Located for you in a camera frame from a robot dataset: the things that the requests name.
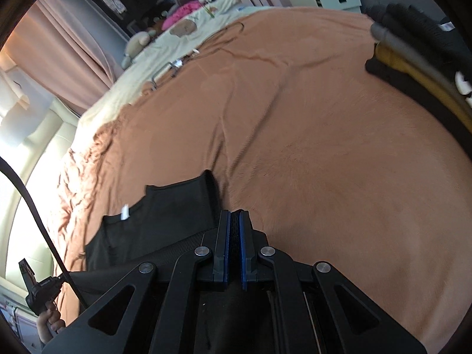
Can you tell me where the black t-shirt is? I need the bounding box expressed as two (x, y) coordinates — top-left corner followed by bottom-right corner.
(68, 168), (230, 303)

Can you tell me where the stack of folded clothes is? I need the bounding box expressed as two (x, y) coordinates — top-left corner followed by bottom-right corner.
(365, 3), (471, 138)

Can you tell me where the person's left hand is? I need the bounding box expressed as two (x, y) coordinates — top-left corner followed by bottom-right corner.
(36, 302), (65, 344)

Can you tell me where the orange-brown blanket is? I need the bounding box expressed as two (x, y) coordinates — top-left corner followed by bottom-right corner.
(58, 8), (471, 353)

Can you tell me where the cream padded headboard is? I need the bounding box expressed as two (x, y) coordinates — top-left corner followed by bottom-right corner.
(1, 98), (78, 303)

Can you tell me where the cream bed sheet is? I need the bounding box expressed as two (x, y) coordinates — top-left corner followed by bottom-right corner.
(71, 2), (264, 153)

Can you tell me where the hanging beige garment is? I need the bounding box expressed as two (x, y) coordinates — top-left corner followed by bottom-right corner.
(0, 70), (30, 122)

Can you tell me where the pink curtain left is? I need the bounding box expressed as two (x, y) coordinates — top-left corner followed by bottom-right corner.
(3, 0), (123, 115)

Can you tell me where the white plush toy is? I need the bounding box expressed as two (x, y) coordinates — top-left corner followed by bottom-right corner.
(121, 29), (157, 70)

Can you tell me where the bear print pillow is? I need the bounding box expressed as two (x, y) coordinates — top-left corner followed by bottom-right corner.
(162, 0), (241, 40)

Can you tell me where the pink cloth on bed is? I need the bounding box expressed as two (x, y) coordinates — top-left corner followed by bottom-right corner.
(162, 0), (202, 31)

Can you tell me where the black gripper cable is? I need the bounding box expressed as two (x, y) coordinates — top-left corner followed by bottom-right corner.
(0, 156), (90, 310)

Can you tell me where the black cable on bed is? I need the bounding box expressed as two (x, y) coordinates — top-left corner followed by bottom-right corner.
(142, 21), (247, 95)

